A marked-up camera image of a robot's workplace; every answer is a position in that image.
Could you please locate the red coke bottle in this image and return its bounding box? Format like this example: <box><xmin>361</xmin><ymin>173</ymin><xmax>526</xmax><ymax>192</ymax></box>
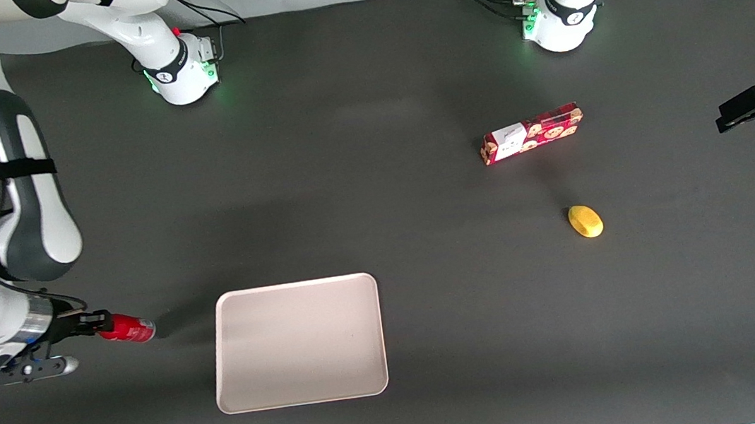
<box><xmin>96</xmin><ymin>309</ymin><xmax>159</xmax><ymax>349</ymax></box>

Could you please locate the yellow lemon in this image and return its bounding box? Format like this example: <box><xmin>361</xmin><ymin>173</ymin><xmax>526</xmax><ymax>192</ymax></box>
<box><xmin>566</xmin><ymin>201</ymin><xmax>606</xmax><ymax>241</ymax></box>

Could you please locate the beige rectangular tray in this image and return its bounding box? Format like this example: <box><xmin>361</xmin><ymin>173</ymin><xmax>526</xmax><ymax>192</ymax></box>
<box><xmin>204</xmin><ymin>271</ymin><xmax>392</xmax><ymax>416</ymax></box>

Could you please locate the red cookie box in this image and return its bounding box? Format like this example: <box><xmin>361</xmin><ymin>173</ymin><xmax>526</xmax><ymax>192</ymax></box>
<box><xmin>476</xmin><ymin>100</ymin><xmax>589</xmax><ymax>168</ymax></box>

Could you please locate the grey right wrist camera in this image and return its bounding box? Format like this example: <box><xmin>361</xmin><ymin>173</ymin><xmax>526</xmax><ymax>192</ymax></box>
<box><xmin>0</xmin><ymin>351</ymin><xmax>82</xmax><ymax>387</ymax></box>

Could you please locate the black right arm base cable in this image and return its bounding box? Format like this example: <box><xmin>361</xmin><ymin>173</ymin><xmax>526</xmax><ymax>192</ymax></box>
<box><xmin>167</xmin><ymin>0</ymin><xmax>252</xmax><ymax>69</ymax></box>

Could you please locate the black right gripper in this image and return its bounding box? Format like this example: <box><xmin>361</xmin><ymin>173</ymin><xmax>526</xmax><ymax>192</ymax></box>
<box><xmin>38</xmin><ymin>293</ymin><xmax>117</xmax><ymax>352</ymax></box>

